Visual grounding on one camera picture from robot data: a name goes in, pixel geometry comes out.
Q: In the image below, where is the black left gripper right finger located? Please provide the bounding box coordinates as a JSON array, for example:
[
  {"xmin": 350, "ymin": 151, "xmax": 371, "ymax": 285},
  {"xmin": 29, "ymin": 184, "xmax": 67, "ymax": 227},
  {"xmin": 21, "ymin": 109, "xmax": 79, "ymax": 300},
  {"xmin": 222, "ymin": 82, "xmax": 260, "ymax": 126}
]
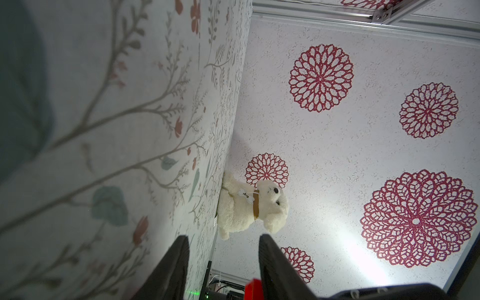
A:
[{"xmin": 258, "ymin": 234, "xmax": 317, "ymax": 300}]

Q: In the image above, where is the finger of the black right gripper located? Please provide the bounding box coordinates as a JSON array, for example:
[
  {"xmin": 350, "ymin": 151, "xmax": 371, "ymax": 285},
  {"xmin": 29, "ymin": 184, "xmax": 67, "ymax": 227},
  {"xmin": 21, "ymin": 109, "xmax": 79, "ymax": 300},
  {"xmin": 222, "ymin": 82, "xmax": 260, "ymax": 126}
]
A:
[{"xmin": 319, "ymin": 283, "xmax": 454, "ymax": 300}]

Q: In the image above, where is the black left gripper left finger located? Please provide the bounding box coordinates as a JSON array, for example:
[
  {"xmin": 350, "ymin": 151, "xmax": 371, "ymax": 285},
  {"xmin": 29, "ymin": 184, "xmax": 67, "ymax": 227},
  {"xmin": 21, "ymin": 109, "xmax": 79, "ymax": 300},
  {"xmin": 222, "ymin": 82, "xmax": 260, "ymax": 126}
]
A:
[{"xmin": 132, "ymin": 235, "xmax": 190, "ymax": 300}]

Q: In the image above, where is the red lego brick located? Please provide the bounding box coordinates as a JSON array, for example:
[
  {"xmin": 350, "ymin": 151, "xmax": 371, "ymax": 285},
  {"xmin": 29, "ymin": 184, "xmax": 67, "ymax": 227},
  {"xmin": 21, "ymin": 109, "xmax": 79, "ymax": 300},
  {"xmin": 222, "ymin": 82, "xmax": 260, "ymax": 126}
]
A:
[{"xmin": 243, "ymin": 278, "xmax": 264, "ymax": 300}]

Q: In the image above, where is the white plush toy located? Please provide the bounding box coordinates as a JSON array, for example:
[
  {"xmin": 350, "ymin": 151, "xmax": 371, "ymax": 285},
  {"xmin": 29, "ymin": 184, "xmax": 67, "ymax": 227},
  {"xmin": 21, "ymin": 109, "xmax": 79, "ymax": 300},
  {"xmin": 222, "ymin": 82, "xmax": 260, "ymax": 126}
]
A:
[{"xmin": 217, "ymin": 172, "xmax": 290, "ymax": 241}]

